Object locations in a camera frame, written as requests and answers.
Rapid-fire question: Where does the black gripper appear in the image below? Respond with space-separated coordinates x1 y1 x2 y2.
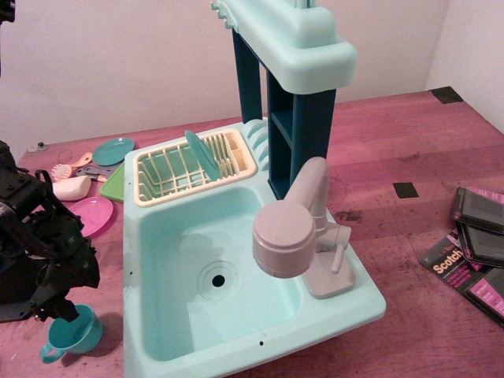
23 196 101 323

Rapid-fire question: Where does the teal toy cup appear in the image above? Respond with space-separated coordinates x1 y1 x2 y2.
39 303 103 364

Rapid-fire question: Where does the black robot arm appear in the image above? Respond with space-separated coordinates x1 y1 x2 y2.
1 143 100 322

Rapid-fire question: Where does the light blue toy sink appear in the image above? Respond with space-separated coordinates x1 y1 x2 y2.
124 120 386 377

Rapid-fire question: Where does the pink toy plate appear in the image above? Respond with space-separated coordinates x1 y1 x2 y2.
69 196 113 237

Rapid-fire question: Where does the white toy soap bottle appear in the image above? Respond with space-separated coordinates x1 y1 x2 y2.
53 176 91 201

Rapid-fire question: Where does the green cutting board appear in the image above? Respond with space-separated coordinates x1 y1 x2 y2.
99 163 124 202

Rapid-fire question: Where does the orange toy dish brush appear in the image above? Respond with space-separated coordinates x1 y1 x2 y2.
51 152 92 182

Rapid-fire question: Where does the grey toy scraper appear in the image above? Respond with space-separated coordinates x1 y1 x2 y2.
76 165 111 182

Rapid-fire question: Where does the teal toy plate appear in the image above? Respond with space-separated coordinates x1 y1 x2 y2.
92 137 135 166

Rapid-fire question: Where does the cream dish drying rack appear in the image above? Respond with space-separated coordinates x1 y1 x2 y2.
133 128 258 207

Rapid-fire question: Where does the teal plate in rack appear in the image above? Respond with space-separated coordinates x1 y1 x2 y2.
184 131 221 181

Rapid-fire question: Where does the grey toy faucet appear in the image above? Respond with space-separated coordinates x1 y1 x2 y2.
252 157 356 299

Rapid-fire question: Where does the dark blue shelf tower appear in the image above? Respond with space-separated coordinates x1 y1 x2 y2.
232 31 336 199

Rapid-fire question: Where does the light blue top shelf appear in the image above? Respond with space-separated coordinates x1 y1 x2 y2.
211 0 358 95

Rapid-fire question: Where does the black tape patch middle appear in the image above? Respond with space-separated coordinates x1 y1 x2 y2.
393 182 419 199

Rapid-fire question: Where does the Scotch tape package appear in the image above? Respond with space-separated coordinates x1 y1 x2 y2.
419 230 486 291

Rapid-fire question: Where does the middle black pink package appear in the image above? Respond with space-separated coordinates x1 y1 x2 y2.
455 221 503 268

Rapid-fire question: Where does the black pink package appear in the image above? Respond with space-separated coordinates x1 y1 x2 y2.
465 268 503 328
451 187 503 235
455 221 503 268

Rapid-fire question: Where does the upper black pink package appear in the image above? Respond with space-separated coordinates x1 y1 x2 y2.
451 187 503 235

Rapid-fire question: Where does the lower black pink package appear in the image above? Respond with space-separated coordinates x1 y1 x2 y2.
465 268 503 328

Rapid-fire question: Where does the black tape patch corner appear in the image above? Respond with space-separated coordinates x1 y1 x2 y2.
430 86 464 104

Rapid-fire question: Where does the small metal screw mount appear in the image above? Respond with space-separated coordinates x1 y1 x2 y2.
27 142 48 154

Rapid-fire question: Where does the black camera mount corner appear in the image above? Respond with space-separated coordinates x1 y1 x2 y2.
0 0 16 24

